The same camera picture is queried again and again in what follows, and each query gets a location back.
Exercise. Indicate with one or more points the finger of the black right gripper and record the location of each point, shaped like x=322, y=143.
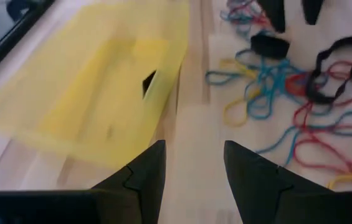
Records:
x=312, y=11
x=273, y=14

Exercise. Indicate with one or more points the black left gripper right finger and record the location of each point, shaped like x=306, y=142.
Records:
x=256, y=186

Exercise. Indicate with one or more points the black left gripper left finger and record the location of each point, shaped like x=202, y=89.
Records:
x=144, y=186

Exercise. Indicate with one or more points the small black elastic band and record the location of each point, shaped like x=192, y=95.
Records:
x=269, y=46

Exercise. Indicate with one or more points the yellow rubber band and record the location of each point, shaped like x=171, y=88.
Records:
x=347, y=178
x=241, y=67
x=234, y=124

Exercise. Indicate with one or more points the red rubber band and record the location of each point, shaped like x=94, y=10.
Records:
x=294, y=85
x=297, y=116
x=334, y=152

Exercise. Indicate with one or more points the black wavy hair band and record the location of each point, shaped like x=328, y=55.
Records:
x=314, y=93

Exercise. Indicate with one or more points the yellow translucent plastic bin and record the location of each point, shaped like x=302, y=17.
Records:
x=69, y=93

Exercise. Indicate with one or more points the black table clamp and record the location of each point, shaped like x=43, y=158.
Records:
x=18, y=9

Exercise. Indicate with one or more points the black aluminium table frame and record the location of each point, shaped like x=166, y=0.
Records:
x=7, y=45

